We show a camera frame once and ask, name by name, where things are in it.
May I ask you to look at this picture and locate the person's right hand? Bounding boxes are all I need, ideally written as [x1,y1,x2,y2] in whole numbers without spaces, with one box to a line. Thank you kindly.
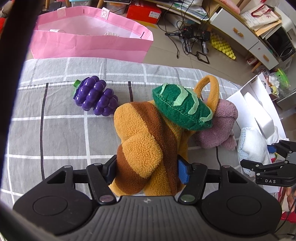
[286,187,296,212]

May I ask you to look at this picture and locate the yellow foam pad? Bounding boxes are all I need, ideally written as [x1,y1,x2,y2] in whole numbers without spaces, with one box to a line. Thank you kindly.
[210,35,236,61]

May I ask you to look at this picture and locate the green toy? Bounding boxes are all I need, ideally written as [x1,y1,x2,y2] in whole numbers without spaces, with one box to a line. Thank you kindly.
[269,68,292,94]

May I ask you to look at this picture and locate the dark blurred strap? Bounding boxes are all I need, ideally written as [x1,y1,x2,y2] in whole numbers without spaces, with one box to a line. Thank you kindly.
[0,0,50,176]

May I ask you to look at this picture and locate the white sponge block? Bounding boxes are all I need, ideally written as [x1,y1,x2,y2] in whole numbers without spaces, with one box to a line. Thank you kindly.
[240,91,279,139]

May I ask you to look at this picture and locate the purple plush toy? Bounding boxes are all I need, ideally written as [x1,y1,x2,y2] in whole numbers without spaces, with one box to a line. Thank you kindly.
[193,98,238,151]

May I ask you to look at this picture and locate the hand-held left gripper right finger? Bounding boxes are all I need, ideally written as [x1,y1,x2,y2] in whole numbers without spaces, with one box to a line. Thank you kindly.
[177,157,249,205]

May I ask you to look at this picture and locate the black camera rig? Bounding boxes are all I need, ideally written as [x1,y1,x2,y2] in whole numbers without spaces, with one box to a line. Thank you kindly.
[165,26,211,64]

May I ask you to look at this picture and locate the white knitted cloth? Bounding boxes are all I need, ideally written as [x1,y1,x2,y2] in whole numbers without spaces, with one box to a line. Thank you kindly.
[237,127,272,175]

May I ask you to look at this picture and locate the pink bag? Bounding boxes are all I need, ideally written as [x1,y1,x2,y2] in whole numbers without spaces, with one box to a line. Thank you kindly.
[30,6,154,63]

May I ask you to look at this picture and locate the purple toy grapes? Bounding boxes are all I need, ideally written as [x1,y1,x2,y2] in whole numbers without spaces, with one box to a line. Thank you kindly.
[73,75,119,117]

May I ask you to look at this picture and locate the white tote bag red handles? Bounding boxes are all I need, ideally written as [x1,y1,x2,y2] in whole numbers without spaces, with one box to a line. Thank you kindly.
[240,2,281,32]

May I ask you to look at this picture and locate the grey checked blanket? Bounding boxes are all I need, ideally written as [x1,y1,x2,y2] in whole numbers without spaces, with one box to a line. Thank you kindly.
[5,57,287,209]

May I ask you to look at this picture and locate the red cardboard box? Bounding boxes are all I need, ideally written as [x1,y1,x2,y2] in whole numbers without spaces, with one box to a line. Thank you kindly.
[126,2,162,25]

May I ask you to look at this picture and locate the stack of white papers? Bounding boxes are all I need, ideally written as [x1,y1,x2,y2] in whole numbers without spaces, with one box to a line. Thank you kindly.
[162,0,208,24]

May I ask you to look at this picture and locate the white cardboard box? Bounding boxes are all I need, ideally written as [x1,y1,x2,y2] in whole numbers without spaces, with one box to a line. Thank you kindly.
[225,74,290,149]

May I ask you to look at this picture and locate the brown striped plush toy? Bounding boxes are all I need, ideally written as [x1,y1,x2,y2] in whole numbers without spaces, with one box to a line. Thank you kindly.
[109,75,220,197]

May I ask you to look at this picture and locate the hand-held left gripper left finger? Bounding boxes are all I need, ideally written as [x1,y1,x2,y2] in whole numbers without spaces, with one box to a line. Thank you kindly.
[45,155,118,205]

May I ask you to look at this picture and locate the wooden low drawer cabinet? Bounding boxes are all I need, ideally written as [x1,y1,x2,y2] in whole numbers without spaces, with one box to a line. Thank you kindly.
[209,0,281,72]

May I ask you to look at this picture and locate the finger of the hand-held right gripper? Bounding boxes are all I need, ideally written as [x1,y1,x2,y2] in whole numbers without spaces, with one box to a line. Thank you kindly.
[240,159,290,178]
[266,140,296,163]

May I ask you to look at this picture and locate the black microwave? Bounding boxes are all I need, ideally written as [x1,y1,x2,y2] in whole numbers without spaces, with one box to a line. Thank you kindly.
[266,24,296,62]

